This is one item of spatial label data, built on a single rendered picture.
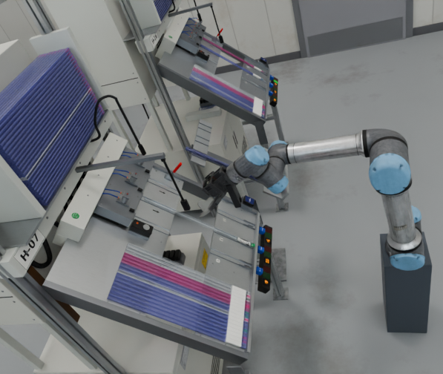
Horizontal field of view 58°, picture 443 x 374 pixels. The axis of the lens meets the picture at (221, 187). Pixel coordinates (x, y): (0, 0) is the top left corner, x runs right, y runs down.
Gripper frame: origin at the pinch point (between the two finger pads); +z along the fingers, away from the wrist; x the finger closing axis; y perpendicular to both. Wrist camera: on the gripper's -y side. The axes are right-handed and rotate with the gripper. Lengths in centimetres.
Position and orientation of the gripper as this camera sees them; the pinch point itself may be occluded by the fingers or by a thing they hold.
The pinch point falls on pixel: (203, 204)
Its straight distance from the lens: 158.8
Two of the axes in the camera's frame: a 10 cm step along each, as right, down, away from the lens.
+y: -7.6, -5.4, -3.7
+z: -6.4, 5.0, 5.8
